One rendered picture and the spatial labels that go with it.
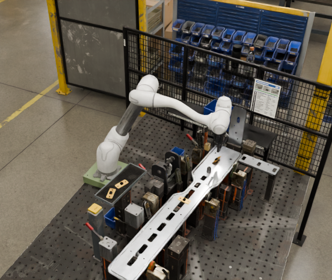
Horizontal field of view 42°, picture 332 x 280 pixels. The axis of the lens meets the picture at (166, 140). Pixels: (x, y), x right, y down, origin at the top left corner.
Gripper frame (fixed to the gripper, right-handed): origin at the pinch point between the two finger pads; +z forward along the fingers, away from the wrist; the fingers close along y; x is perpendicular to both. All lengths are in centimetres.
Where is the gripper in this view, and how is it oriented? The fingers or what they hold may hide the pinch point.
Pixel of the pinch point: (219, 147)
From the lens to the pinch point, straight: 314.2
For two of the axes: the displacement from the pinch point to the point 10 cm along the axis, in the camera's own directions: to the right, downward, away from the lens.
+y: 8.4, 3.4, -4.2
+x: 5.4, -5.1, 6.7
